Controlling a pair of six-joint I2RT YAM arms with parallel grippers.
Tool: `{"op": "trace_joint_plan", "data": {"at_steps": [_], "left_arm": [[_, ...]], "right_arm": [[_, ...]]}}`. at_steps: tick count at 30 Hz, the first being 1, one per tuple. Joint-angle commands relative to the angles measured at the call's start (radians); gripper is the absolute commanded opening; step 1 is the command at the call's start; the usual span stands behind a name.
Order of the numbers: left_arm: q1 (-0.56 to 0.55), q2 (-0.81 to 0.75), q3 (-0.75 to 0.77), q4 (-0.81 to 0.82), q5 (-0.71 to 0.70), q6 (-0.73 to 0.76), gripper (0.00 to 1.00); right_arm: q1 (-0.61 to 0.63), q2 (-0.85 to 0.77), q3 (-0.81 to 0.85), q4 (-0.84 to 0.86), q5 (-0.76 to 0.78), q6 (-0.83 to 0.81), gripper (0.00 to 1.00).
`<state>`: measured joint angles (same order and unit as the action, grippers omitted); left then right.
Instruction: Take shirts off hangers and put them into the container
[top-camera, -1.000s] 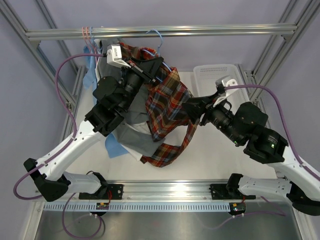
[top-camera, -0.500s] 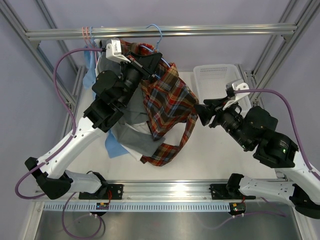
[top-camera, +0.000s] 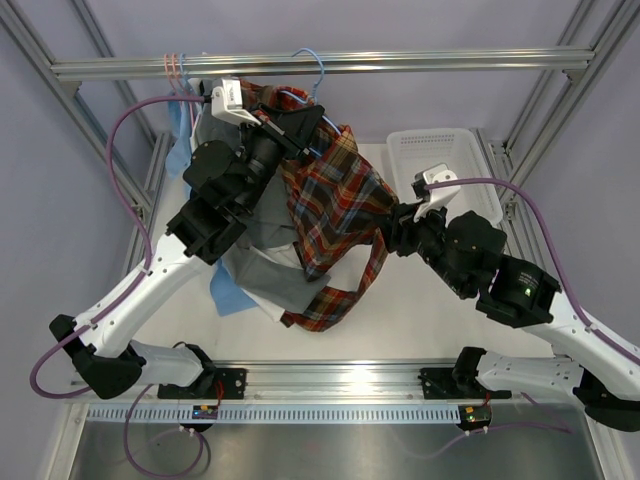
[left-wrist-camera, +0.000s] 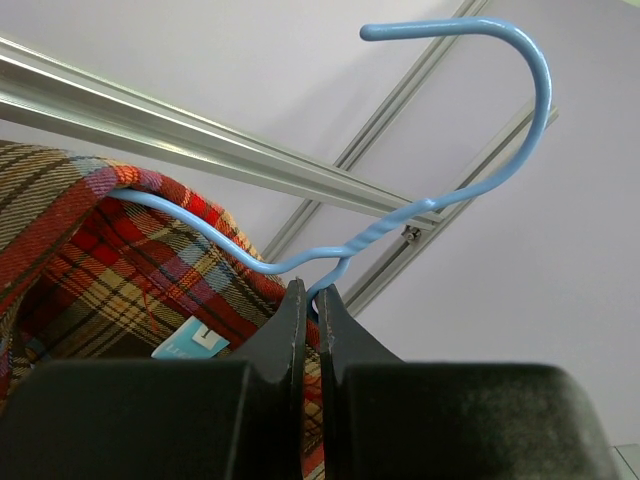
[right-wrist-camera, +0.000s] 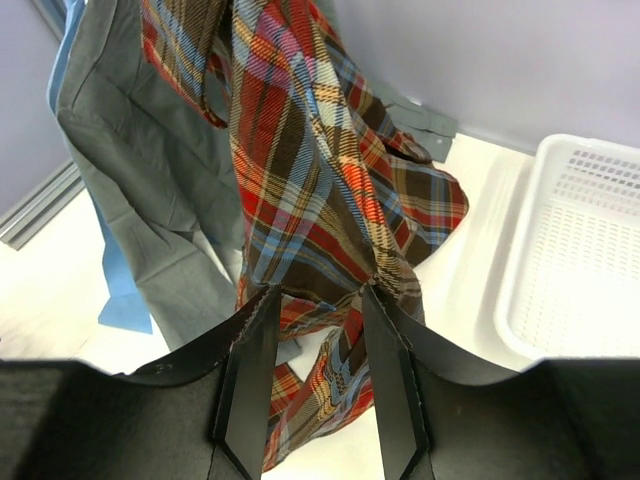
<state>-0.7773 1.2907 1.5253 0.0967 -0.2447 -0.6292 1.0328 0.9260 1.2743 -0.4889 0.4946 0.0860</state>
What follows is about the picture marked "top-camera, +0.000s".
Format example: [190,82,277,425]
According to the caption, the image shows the plaid shirt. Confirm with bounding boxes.
[234,78,399,334]

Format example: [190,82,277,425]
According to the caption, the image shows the light blue shirt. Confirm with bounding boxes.
[165,101,257,317]

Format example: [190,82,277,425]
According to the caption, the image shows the light blue hanger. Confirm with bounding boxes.
[276,47,343,158]

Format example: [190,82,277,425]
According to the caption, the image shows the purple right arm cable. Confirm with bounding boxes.
[423,177,640,366]

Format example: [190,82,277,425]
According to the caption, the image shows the purple floor cable left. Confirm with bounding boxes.
[121,383,207,479]

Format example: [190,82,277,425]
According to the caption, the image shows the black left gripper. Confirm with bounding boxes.
[234,103,324,216]

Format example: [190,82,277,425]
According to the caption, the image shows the grey shirt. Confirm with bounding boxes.
[192,77,331,314]

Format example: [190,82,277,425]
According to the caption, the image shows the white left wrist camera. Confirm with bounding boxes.
[211,77,261,126]

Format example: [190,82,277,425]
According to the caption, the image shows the purple floor cable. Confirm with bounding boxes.
[121,383,207,479]
[389,392,576,459]

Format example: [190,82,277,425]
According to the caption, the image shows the aluminium hanging rail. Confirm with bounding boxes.
[53,46,591,81]

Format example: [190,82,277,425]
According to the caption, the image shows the aluminium frame left posts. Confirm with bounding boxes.
[0,0,171,281]

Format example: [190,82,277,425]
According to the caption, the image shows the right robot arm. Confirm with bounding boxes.
[380,204,639,432]

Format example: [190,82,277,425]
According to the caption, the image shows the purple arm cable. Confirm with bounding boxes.
[423,177,640,366]
[28,95,214,399]

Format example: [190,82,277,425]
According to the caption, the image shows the white plastic basket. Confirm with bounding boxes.
[386,128,503,226]

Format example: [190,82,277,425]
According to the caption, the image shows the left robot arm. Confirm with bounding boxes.
[50,103,324,400]

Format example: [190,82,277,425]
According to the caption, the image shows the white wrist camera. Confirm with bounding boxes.
[411,163,460,223]
[211,77,261,126]

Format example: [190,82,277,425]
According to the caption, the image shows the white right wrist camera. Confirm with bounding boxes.
[411,163,460,223]

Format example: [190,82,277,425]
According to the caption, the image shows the blue hanger on rail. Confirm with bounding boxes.
[177,52,203,131]

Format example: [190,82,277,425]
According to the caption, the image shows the pink hanger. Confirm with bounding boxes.
[163,53,183,96]
[171,53,195,127]

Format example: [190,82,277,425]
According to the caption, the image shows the aluminium frame posts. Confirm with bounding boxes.
[477,0,640,221]
[0,0,171,281]

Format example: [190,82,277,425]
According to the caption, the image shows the white slotted cable duct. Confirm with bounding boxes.
[87,404,461,425]

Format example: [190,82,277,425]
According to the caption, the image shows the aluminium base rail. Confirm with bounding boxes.
[213,360,481,403]

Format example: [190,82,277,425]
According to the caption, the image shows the purple floor cable right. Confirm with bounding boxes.
[389,392,576,459]

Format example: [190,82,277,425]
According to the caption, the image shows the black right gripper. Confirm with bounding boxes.
[374,197,472,297]

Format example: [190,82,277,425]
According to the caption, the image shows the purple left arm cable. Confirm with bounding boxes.
[28,95,214,399]

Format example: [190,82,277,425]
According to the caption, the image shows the aluminium frame right posts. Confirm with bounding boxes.
[477,0,640,221]

